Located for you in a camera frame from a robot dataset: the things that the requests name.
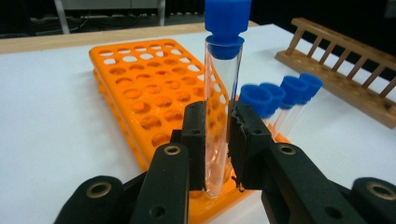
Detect white metal stand frame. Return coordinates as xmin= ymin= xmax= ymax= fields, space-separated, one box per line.
xmin=53 ymin=0 xmax=166 ymax=35

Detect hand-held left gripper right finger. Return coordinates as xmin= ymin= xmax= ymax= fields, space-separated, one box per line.
xmin=228 ymin=102 xmax=276 ymax=191

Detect wooden test tube rack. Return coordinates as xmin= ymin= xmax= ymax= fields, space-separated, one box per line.
xmin=275 ymin=17 xmax=396 ymax=130

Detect orange plastic test tube rack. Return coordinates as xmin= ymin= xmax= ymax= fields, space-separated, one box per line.
xmin=88 ymin=37 xmax=292 ymax=224

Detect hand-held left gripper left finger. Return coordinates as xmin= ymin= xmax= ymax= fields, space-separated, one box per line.
xmin=170 ymin=101 xmax=207 ymax=191

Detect white table sheet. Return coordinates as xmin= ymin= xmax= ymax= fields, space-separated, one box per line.
xmin=0 ymin=23 xmax=396 ymax=224

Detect blue capped glass test tube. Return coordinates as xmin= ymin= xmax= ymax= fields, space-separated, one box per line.
xmin=238 ymin=84 xmax=275 ymax=129
xmin=284 ymin=73 xmax=324 ymax=138
xmin=260 ymin=82 xmax=287 ymax=139
xmin=275 ymin=75 xmax=309 ymax=139
xmin=204 ymin=0 xmax=252 ymax=199

